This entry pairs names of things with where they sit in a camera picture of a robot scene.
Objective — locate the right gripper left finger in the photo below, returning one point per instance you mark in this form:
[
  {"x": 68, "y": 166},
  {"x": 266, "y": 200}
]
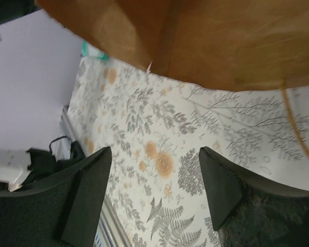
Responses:
[{"x": 62, "y": 209}]

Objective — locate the red brown paper bag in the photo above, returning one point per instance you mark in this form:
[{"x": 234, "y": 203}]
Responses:
[{"x": 223, "y": 45}]

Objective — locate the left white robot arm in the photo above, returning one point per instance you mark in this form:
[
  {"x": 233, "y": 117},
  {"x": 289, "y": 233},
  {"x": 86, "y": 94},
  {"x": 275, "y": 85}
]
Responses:
[{"x": 23, "y": 167}]

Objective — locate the floral patterned table mat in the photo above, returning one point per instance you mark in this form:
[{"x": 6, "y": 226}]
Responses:
[{"x": 155, "y": 128}]

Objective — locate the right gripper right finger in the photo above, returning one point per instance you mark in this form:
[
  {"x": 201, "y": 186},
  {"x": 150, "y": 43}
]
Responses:
[{"x": 248, "y": 209}]

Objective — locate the teal red snack packet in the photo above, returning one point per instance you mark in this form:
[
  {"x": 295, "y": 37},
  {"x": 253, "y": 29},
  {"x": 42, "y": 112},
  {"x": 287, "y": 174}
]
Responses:
[{"x": 90, "y": 51}]

